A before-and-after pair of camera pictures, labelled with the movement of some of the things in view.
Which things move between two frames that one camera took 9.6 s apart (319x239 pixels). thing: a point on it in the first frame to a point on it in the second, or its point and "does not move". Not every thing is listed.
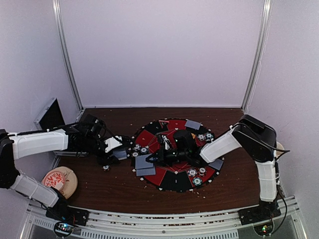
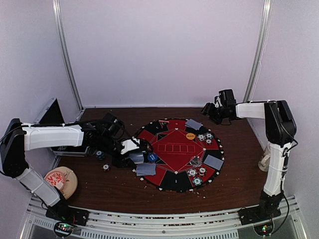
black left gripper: (107, 160) to (121, 162)
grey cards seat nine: (217, 164) does not move
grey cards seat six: (192, 124) does not move
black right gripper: (161, 156) to (208, 109)
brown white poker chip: (202, 171) does not move
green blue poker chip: (197, 181) does not move
